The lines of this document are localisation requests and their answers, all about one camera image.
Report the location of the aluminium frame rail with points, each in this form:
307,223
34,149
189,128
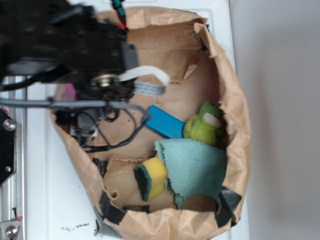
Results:
12,193

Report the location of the light blue cloth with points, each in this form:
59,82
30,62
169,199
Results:
193,168

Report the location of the black metal bracket plate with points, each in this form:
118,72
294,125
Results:
7,147

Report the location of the brown paper bag liner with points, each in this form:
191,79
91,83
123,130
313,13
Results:
179,43

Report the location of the white plastic tray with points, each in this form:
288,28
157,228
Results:
57,206

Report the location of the yellow green sponge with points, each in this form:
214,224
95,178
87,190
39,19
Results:
150,176

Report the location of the blue rectangular block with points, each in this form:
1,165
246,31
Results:
164,124

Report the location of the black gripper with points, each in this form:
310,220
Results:
84,125

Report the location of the green plush frog toy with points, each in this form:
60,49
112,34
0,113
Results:
206,126

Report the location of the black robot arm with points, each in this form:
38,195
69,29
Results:
56,42

